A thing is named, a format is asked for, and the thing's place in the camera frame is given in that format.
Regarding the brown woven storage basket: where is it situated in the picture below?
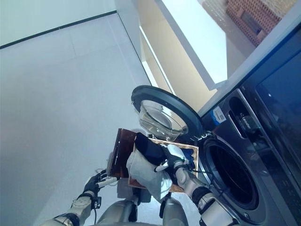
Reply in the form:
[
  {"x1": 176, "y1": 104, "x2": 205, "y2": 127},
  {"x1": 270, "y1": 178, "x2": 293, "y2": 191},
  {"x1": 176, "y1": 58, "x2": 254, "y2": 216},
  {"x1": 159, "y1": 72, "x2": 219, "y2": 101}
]
[{"x1": 225, "y1": 0, "x2": 282, "y2": 47}]

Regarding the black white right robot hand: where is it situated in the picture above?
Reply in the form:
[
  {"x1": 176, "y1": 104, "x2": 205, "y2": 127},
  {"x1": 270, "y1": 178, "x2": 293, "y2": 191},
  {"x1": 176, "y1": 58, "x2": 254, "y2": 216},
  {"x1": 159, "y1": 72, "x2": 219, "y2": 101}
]
[{"x1": 154, "y1": 144, "x2": 190, "y2": 174}]

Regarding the dark grey washing machine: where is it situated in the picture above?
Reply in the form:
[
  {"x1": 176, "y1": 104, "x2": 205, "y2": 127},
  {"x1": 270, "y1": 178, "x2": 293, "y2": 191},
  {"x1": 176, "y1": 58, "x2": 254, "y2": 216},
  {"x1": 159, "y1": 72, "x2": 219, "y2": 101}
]
[{"x1": 197, "y1": 87, "x2": 301, "y2": 226}]

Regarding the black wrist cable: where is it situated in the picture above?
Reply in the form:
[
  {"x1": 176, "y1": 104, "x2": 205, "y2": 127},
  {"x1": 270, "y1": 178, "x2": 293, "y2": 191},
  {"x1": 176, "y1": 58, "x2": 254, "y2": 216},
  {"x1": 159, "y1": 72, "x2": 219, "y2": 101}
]
[
  {"x1": 187, "y1": 163, "x2": 214, "y2": 176},
  {"x1": 92, "y1": 197, "x2": 102, "y2": 223}
]

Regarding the round glass washer door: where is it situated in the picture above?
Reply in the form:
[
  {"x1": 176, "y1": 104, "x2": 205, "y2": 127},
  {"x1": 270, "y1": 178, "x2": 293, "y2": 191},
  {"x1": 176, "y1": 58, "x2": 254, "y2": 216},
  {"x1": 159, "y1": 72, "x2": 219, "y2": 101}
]
[{"x1": 129, "y1": 85, "x2": 204, "y2": 142}]

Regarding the blue white label sticker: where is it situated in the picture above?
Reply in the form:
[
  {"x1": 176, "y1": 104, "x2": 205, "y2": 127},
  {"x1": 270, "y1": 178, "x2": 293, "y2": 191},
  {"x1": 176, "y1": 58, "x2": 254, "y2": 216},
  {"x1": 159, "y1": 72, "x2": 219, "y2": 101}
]
[{"x1": 210, "y1": 107, "x2": 228, "y2": 123}]

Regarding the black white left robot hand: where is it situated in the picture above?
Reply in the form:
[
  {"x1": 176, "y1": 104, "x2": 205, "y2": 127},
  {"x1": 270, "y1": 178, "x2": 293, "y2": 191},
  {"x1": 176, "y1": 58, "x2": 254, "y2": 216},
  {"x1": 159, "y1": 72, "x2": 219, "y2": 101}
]
[{"x1": 83, "y1": 169, "x2": 118, "y2": 195}]

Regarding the white counter cabinet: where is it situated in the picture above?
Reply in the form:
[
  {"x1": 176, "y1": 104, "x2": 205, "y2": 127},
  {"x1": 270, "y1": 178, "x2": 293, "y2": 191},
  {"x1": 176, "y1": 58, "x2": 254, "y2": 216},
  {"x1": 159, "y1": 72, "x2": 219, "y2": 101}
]
[{"x1": 116, "y1": 0, "x2": 228, "y2": 91}]

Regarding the navy blue garment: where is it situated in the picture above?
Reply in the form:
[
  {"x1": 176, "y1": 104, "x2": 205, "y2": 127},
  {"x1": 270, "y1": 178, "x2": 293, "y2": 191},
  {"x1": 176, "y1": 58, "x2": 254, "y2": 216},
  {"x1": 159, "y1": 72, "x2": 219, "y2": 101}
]
[{"x1": 182, "y1": 150, "x2": 196, "y2": 166}]

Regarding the silver right robot leg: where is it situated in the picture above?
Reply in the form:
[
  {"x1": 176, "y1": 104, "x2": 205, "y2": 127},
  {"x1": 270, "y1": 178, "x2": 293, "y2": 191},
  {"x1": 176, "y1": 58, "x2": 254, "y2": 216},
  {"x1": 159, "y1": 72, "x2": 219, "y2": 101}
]
[{"x1": 159, "y1": 195, "x2": 189, "y2": 226}]

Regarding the black garment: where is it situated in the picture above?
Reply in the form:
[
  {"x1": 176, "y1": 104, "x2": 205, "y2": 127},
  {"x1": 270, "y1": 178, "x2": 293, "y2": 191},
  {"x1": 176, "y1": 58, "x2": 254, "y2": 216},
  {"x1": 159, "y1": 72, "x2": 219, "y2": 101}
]
[{"x1": 135, "y1": 132, "x2": 166, "y2": 167}]

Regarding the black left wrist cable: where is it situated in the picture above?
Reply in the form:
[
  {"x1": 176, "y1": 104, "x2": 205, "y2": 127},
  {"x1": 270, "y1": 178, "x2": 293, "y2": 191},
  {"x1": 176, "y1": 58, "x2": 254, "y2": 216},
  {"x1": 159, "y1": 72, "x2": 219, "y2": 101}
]
[{"x1": 92, "y1": 197, "x2": 102, "y2": 223}]

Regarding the light grey garment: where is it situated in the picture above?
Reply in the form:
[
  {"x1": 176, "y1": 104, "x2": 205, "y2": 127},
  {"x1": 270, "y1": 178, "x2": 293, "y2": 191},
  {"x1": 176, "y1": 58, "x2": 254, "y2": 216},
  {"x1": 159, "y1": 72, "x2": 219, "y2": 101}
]
[{"x1": 126, "y1": 150, "x2": 180, "y2": 204}]

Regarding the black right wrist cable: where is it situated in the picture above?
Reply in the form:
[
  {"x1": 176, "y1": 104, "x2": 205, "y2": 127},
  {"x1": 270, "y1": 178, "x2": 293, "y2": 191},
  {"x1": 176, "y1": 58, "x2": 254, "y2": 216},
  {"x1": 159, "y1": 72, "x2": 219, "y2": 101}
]
[{"x1": 187, "y1": 163, "x2": 214, "y2": 176}]

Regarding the white cabinet side panel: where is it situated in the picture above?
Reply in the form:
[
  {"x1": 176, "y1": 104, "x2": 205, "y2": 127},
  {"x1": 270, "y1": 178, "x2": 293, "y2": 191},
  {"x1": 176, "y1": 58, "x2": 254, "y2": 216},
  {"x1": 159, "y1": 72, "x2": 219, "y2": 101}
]
[{"x1": 197, "y1": 10, "x2": 301, "y2": 117}]

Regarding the brown wicker laundry basket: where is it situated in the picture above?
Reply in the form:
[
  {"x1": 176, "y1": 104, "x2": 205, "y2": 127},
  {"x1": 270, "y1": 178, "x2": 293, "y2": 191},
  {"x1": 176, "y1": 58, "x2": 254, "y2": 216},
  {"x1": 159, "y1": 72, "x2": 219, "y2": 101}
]
[{"x1": 128, "y1": 137, "x2": 200, "y2": 189}]

